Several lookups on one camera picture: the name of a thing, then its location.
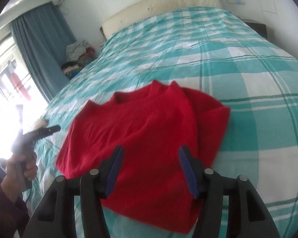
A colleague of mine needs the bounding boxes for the red knit sweater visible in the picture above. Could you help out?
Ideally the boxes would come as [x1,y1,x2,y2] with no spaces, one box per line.
[56,81,230,234]

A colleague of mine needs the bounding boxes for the left forearm dark sleeve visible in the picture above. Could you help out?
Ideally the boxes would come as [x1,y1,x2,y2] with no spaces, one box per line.
[0,184,29,237]

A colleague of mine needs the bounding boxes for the pile of clothes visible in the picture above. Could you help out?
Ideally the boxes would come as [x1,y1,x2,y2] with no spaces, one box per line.
[61,40,96,80]

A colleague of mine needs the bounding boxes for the person's left hand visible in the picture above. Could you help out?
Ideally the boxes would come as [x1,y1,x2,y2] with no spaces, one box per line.
[1,152,38,203]

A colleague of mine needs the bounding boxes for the beige patterned pillow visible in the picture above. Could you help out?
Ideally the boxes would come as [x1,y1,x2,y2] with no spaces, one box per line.
[34,118,49,130]

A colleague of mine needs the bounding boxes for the blue window curtain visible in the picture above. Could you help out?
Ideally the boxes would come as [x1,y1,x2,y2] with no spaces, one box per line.
[10,2,76,102]

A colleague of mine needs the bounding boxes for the teal plaid bed cover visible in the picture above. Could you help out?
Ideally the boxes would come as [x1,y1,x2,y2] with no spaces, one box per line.
[23,7,298,237]

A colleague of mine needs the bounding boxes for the dark bedside table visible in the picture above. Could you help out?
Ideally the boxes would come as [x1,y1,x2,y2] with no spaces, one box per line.
[242,19,268,39]

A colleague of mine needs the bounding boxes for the cream padded headboard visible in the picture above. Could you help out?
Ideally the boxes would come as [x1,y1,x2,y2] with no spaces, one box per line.
[100,0,222,40]

